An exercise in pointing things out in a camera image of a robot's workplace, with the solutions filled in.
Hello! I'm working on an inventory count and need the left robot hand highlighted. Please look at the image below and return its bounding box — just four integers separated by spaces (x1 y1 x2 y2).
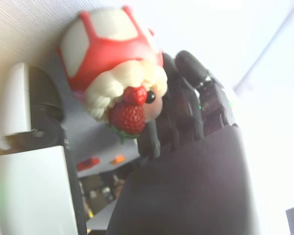
0 50 260 235

